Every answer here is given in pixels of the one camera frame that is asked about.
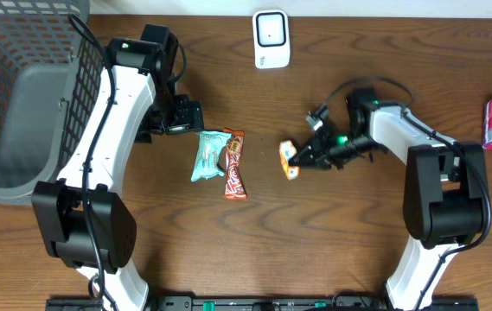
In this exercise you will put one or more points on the white barcode scanner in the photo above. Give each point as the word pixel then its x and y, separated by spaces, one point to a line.
pixel 271 39

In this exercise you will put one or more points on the teal snack wrapper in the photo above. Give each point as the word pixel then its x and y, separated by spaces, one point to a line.
pixel 211 143

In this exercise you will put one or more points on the orange chocolate bar wrapper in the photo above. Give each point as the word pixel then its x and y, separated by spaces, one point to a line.
pixel 234 187

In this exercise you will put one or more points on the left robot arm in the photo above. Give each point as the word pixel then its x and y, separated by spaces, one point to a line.
pixel 81 215

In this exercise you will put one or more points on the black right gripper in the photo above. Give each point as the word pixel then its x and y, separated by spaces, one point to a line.
pixel 318 148

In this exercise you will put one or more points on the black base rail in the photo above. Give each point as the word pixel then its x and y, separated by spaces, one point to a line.
pixel 344 302

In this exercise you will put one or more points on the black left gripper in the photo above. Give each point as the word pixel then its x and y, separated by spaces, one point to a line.
pixel 187 116

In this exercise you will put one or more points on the grey plastic mesh basket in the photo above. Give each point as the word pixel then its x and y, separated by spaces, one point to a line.
pixel 49 82

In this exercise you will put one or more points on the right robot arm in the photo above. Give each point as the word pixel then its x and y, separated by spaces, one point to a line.
pixel 446 204

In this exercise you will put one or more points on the orange juice carton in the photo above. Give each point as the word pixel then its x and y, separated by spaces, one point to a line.
pixel 286 151

